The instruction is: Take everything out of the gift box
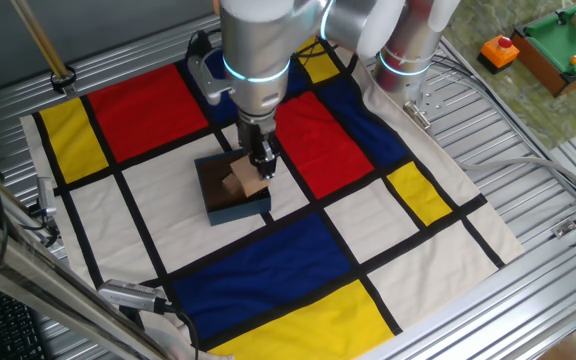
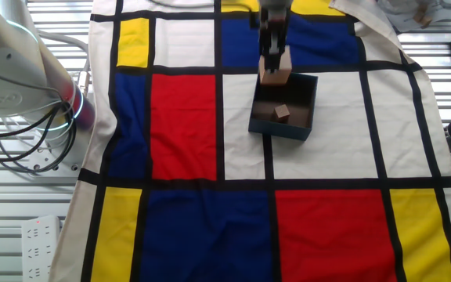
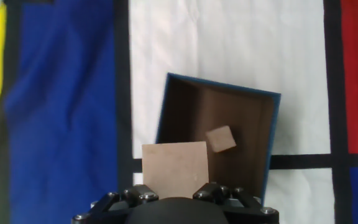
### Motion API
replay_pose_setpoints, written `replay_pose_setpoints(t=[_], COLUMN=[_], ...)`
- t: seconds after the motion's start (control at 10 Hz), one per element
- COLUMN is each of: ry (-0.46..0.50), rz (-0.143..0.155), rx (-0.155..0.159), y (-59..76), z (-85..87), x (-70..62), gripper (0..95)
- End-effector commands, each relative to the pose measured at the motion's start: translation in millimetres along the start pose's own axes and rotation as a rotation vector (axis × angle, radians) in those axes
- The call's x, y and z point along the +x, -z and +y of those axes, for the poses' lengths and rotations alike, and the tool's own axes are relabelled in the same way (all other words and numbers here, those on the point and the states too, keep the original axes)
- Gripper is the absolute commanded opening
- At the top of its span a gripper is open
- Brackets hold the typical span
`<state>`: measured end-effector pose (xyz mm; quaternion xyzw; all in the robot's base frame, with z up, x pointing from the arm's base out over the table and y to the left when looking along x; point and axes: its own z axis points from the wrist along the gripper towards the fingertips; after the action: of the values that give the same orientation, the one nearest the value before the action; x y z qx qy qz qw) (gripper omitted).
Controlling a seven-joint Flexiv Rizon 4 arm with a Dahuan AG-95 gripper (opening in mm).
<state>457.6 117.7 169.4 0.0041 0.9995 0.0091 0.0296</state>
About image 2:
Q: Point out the white power strip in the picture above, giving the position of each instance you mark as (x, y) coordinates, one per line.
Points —
(39, 246)

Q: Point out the small wooden cube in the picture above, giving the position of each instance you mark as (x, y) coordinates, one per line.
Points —
(282, 113)

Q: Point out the crumpled white paper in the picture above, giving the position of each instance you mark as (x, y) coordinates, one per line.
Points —
(401, 15)

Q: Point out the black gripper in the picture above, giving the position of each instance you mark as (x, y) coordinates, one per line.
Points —
(274, 25)

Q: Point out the colour block patterned cloth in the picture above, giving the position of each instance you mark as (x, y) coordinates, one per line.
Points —
(210, 227)

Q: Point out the dark blue gift box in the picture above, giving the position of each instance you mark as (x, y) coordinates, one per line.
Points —
(280, 131)

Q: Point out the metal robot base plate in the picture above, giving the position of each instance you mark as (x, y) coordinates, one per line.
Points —
(37, 168)

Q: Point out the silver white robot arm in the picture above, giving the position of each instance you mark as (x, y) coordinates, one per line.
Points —
(6, 78)

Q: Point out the large wooden cube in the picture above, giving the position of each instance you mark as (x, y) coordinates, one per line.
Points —
(286, 72)

